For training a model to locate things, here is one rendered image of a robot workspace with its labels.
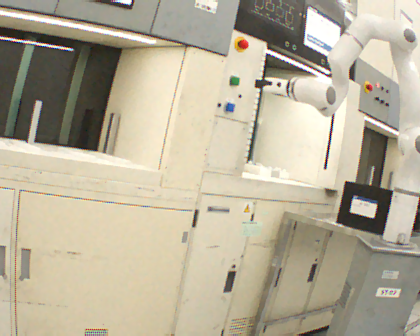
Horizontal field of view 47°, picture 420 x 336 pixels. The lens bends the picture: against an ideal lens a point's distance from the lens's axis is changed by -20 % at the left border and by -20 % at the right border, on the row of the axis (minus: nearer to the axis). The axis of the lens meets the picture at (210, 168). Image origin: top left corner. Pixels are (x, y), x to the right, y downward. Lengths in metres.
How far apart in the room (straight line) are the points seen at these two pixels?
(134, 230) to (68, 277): 0.32
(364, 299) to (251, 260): 0.73
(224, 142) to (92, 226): 0.60
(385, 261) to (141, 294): 0.88
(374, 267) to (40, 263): 1.08
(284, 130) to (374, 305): 1.32
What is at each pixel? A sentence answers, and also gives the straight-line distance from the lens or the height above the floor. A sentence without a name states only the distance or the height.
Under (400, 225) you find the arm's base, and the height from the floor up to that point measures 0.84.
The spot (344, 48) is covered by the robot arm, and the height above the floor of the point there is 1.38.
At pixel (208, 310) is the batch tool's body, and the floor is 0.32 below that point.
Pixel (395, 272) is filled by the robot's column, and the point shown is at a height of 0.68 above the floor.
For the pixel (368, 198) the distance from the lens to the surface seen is 2.19.
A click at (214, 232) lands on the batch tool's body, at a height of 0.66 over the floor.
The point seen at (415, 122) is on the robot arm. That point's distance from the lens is 1.92.
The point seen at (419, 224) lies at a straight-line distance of 2.55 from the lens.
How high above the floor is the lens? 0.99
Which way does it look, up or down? 3 degrees down
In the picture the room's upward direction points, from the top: 11 degrees clockwise
